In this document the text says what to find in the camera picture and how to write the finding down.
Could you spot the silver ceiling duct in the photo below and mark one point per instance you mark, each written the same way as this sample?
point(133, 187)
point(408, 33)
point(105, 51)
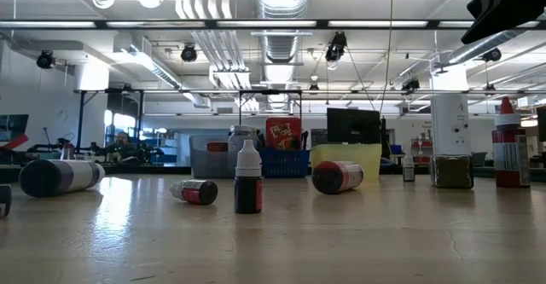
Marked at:
point(281, 2)

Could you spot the small shelf with red bins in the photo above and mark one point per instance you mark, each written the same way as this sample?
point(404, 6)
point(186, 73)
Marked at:
point(420, 152)

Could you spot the white pillar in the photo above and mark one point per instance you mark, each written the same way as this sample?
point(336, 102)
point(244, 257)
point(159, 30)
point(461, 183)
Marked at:
point(450, 117)

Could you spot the small red-label bottle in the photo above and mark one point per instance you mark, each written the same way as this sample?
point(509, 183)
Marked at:
point(194, 192)

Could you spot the person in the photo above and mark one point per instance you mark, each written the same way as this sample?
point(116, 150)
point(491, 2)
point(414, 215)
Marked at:
point(123, 141)

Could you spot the red-lidded patterned container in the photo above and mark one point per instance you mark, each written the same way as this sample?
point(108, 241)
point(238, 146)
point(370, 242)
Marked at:
point(217, 146)

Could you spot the tiny pink-capped bottle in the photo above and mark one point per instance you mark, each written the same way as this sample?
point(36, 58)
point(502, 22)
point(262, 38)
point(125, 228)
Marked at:
point(408, 171)

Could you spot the black monitor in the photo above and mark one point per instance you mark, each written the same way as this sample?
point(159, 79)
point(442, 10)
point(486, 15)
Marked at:
point(353, 126)

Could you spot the black overhead gantry bar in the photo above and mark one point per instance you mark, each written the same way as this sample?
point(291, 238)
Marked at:
point(273, 24)

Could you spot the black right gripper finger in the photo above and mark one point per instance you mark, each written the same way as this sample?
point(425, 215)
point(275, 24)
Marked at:
point(499, 26)

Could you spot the blue plastic basket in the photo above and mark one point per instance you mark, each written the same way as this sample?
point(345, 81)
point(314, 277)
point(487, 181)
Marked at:
point(285, 162)

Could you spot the purple bottle with white label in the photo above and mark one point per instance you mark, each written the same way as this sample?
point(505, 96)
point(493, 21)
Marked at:
point(59, 177)

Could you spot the yellow plastic bin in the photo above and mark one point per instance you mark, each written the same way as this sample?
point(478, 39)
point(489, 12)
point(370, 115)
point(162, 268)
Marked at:
point(345, 154)

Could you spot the grey plastic bin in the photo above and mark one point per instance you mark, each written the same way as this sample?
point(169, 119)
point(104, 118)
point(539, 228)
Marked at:
point(205, 164)

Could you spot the black background rig frame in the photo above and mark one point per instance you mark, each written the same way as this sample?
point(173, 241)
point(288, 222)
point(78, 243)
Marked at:
point(81, 117)

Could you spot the green spice bottle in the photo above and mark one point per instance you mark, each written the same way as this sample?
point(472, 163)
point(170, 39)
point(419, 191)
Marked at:
point(452, 172)

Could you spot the white-lidded spice jar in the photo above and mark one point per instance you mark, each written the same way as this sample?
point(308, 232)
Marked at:
point(241, 137)

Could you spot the black overhead camera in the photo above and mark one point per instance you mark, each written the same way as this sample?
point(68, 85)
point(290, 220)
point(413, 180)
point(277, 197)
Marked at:
point(337, 47)

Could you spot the red cereal box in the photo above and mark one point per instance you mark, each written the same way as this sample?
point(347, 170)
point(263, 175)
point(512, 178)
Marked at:
point(283, 132)

